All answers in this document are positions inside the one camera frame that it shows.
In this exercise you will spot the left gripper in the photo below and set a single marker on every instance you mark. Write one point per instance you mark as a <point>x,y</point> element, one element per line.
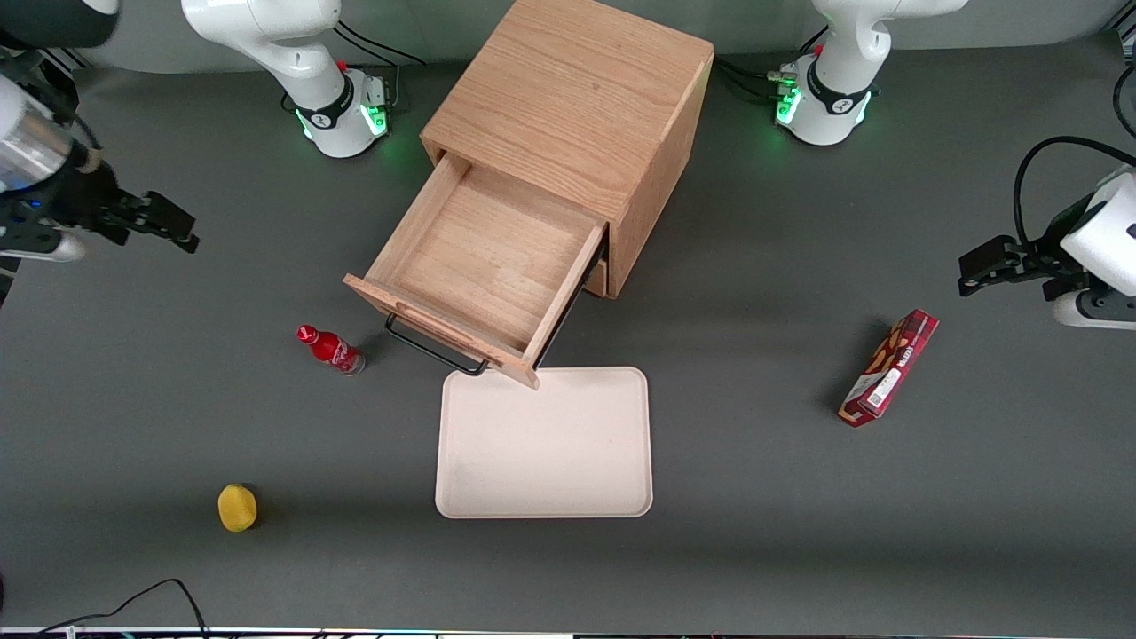
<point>1040,260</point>

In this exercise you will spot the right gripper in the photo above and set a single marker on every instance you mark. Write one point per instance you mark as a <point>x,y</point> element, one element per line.
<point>82,200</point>

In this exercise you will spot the wooden drawer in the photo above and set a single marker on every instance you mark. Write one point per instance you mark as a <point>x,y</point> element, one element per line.
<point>598,280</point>
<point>488,257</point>

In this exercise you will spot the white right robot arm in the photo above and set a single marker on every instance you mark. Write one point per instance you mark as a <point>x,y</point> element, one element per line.
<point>293,62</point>

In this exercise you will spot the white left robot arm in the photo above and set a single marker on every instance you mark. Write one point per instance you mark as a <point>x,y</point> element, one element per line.
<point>839,80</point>

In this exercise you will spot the wooden drawer cabinet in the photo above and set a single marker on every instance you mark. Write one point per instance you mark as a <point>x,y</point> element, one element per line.
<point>577,89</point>

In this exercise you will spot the red cookie box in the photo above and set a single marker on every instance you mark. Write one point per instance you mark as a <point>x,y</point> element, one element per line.
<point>887,368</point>

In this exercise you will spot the small red bottle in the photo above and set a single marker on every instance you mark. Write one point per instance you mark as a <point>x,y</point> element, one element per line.
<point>331,350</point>

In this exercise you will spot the yellow lemon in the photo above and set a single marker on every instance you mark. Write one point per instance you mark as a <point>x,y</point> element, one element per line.
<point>237,508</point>

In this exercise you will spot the beige rectangular tray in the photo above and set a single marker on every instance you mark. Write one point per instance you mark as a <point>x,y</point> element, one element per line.
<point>543,453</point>

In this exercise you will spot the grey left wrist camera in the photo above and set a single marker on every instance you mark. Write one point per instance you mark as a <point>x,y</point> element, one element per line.
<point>1100,311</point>

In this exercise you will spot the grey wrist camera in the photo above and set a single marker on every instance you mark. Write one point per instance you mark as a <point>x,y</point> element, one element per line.
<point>40,248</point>
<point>1100,311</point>

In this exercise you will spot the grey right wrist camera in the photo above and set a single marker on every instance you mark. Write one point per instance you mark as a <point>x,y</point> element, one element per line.
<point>40,248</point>

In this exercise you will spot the aluminium frame profile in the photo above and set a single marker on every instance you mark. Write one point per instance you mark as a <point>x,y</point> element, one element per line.
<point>62,58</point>

